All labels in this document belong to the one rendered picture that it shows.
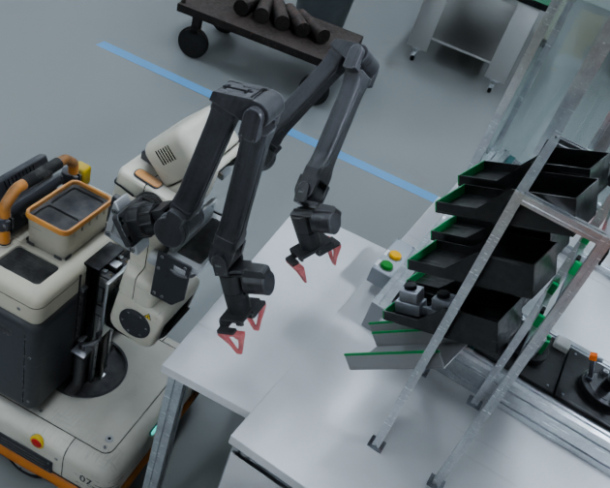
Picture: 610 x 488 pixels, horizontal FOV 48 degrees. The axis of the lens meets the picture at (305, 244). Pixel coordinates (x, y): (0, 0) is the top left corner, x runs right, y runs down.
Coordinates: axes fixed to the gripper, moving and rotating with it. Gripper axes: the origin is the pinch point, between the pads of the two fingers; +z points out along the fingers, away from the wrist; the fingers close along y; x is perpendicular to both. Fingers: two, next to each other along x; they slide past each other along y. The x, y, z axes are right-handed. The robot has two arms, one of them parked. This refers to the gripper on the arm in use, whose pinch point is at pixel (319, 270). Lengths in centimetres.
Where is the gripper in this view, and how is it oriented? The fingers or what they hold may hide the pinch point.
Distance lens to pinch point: 186.5
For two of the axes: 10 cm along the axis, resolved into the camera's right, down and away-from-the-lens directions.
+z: 2.5, 7.9, 5.6
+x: -5.0, -3.9, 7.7
